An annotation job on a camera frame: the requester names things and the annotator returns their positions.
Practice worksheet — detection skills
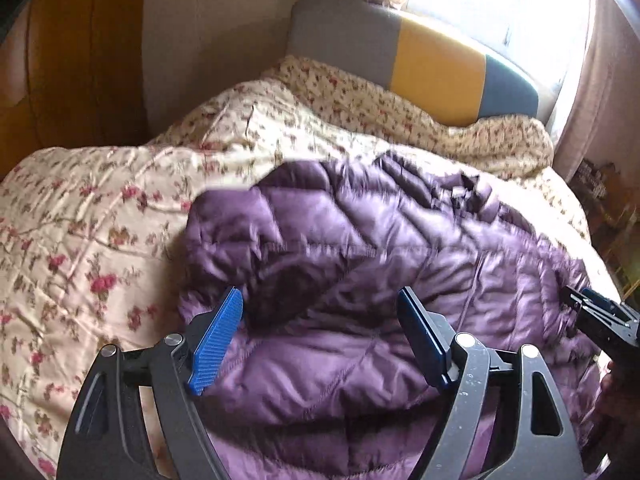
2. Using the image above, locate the bright window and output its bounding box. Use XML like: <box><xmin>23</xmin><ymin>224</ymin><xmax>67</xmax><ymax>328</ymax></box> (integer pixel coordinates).
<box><xmin>406</xmin><ymin>0</ymin><xmax>590</xmax><ymax>89</ymax></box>

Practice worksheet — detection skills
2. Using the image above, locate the grey yellow blue headboard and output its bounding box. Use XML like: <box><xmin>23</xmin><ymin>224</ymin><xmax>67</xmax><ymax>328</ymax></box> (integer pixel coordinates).
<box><xmin>286</xmin><ymin>0</ymin><xmax>539</xmax><ymax>127</ymax></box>

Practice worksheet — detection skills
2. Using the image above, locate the floral cream bed quilt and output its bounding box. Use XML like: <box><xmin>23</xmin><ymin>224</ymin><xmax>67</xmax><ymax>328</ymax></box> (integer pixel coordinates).
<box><xmin>1</xmin><ymin>78</ymin><xmax>615</xmax><ymax>479</ymax></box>

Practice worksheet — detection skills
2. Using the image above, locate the small-floral pillow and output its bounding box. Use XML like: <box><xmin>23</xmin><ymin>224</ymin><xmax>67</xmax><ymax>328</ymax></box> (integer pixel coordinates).
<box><xmin>262</xmin><ymin>55</ymin><xmax>553</xmax><ymax>180</ymax></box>

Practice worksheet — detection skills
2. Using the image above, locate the purple quilted down jacket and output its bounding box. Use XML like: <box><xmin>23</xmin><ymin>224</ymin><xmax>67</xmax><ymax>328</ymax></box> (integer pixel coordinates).
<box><xmin>178</xmin><ymin>153</ymin><xmax>599</xmax><ymax>479</ymax></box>

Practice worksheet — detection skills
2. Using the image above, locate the brown wooden wardrobe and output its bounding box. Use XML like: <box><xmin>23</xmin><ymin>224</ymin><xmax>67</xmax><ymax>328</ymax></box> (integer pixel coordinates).
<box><xmin>1</xmin><ymin>0</ymin><xmax>150</xmax><ymax>174</ymax></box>

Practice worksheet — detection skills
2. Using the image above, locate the right pink curtain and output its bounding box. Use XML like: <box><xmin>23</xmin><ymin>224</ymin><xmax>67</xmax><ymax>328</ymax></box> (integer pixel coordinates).
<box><xmin>553</xmin><ymin>0</ymin><xmax>639</xmax><ymax>186</ymax></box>

